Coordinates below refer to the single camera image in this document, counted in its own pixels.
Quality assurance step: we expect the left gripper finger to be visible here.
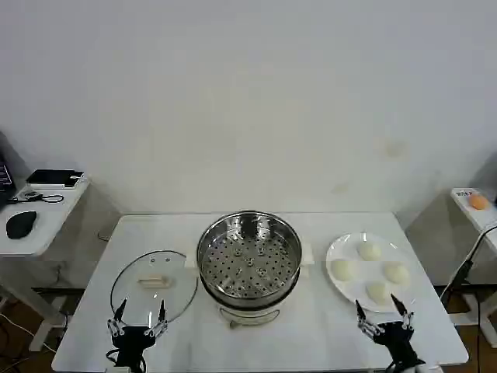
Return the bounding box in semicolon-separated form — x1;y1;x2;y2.
106;298;129;338
144;299;169;336

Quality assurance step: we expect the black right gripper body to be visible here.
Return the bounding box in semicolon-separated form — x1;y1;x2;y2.
372;321;422;367

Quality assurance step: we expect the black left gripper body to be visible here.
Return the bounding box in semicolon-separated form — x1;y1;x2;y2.
111;326;157;367

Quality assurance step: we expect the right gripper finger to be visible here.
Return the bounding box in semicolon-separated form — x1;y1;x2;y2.
390;293;414;331
355;298;384;340

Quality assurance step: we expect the white steamed bun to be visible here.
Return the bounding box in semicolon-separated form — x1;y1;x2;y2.
384;262;411;284
365;281;391;305
357;242;383;261
330;258;358;281

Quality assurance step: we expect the white round plate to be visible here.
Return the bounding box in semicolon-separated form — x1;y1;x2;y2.
325;232;419;314

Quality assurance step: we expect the round glass lid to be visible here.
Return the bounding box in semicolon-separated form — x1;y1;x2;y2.
109;249;200;326

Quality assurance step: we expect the white electric cooker base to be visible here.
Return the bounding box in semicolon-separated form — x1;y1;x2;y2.
186;242;315;331

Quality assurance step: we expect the perforated steel steamer basket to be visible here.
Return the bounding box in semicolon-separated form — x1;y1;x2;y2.
196;211;303;309

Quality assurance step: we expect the white side table with mouse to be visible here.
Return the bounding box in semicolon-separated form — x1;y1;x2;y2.
0;175;91;353

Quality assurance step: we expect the white side table with label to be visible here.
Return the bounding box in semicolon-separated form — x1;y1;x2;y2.
449;186;497;328

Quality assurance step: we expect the black computer mouse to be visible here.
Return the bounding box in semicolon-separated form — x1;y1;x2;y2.
5;211;39;240

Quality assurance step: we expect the flat black and white device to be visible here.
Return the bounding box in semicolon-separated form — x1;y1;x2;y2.
26;168;86;190

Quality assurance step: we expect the dark laptop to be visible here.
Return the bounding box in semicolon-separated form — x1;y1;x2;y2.
0;149;19;213

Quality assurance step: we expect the black and white gooseneck cable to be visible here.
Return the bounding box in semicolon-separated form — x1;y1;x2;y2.
440;225;497;301

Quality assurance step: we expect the white floor cable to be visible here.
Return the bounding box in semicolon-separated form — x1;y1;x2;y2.
0;312;57;355

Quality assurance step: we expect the thin black looped cable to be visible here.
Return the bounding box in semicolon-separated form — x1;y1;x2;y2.
6;191;65;205

